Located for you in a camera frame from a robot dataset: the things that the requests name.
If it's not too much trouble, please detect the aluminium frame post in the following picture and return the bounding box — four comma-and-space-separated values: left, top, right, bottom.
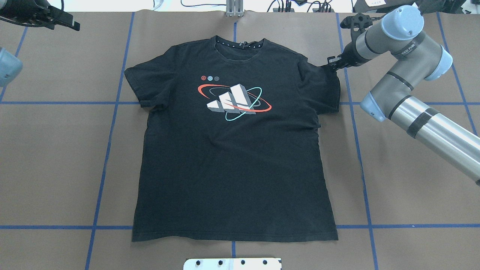
226, 0, 245, 17

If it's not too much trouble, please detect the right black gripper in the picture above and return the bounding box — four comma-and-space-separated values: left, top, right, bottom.
327, 52, 357, 70

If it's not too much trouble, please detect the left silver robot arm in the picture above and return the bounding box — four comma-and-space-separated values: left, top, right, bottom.
0, 0, 81, 87

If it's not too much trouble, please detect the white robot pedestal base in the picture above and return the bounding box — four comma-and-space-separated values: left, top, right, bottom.
183, 258, 283, 270

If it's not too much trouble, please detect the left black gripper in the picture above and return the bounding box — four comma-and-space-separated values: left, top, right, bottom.
0, 0, 81, 32

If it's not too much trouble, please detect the black graphic t-shirt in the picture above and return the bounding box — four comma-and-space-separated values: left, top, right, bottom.
124, 36, 341, 242

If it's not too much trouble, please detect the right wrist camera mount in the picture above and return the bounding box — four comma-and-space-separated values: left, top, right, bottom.
340, 13, 373, 41

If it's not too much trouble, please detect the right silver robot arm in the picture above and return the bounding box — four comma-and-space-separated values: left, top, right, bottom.
327, 5, 480, 185

